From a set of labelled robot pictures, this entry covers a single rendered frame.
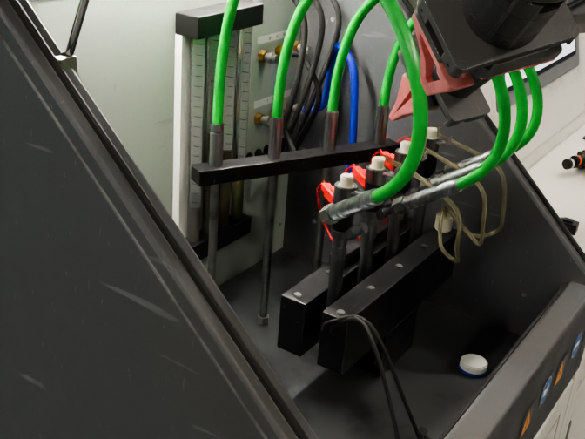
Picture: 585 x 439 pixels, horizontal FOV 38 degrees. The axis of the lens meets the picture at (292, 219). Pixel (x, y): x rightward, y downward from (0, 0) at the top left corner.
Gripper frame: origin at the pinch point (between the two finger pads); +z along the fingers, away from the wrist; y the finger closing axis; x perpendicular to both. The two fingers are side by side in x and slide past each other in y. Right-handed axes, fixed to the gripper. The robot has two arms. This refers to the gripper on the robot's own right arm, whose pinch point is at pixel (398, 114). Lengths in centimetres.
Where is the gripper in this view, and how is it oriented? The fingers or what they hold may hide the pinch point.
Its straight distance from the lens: 96.4
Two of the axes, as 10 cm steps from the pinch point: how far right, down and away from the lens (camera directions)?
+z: -5.2, 3.7, 7.7
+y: -4.1, -9.0, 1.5
